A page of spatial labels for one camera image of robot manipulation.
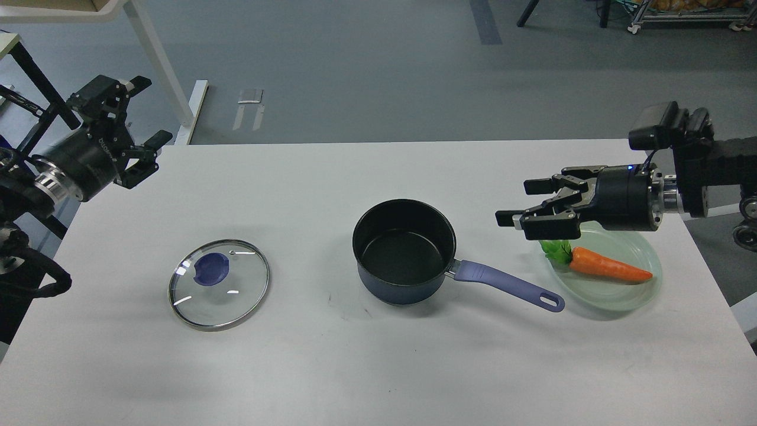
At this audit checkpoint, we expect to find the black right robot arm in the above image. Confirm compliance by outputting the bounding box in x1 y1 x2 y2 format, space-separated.
495 118 755 251

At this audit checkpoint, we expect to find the orange toy carrot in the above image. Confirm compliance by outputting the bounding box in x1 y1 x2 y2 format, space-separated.
539 240 654 284

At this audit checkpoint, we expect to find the clear green glass plate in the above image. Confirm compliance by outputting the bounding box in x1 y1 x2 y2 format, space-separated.
539 222 662 312

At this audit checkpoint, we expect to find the blue saucepan with handle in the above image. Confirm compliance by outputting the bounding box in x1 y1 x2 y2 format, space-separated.
352 199 565 312

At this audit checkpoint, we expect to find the wheeled metal cart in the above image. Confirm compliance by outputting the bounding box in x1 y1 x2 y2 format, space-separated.
627 1 756 34

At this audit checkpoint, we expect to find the black metal rack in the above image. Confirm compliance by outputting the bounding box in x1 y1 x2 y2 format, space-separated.
0 35 105 240

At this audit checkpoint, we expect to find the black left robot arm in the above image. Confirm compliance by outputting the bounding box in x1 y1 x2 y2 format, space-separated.
1 75 173 344

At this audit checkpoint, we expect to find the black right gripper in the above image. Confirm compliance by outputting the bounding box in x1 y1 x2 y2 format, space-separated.
495 165 662 241

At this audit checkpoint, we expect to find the white desk frame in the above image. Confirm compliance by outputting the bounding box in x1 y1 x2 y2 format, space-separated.
1 1 210 146

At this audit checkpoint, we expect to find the glass pot lid blue knob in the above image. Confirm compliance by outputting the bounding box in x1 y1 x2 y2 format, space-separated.
167 239 272 332

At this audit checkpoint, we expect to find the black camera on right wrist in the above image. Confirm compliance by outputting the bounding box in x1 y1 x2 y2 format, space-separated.
627 101 714 151

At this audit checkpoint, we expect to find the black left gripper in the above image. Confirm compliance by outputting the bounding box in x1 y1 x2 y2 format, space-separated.
33 75 173 203

